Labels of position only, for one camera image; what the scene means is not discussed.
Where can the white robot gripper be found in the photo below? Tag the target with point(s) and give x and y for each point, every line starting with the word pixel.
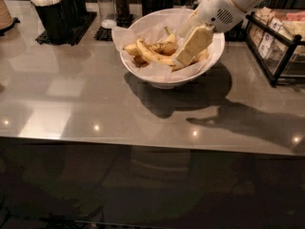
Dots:
pixel 215 8

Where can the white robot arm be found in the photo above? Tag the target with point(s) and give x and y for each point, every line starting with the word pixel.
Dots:
pixel 192 22

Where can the back spotted yellow banana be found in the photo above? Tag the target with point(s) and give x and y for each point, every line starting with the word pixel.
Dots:
pixel 167 47

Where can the white ceramic bowl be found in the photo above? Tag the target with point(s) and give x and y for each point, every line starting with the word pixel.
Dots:
pixel 149 77

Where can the black condiment rack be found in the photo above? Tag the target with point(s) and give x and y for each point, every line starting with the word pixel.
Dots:
pixel 277 40

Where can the pepper grinder dark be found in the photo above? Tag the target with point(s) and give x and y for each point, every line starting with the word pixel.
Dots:
pixel 122 11

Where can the black rubber mat small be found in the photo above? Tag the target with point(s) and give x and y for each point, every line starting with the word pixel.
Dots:
pixel 104 32

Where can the salt grinder clear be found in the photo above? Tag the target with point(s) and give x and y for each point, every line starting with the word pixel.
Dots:
pixel 106 12

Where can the black cutlery holder back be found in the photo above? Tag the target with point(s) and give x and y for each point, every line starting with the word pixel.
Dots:
pixel 71 12

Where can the black cutlery holder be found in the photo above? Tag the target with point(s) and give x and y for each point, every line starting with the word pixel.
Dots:
pixel 53 20
pixel 71 12

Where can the black cutlery holder front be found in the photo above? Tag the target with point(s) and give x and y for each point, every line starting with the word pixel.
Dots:
pixel 53 20

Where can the black rubber mat left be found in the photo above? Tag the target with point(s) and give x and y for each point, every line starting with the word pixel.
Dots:
pixel 74 34

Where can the stack of paper cups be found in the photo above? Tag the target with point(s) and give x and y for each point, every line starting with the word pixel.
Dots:
pixel 5 17

